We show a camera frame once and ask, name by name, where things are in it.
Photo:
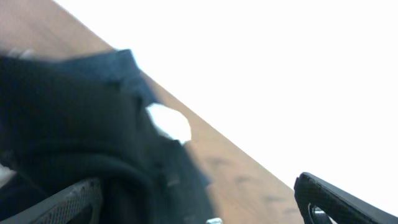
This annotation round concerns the black polo shirt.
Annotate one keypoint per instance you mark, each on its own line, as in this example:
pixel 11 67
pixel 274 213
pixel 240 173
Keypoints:
pixel 64 121

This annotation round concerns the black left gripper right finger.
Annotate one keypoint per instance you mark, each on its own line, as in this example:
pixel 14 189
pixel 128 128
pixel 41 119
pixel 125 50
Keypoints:
pixel 321 202

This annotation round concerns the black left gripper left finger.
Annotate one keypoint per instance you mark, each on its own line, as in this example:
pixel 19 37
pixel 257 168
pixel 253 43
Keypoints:
pixel 79 203

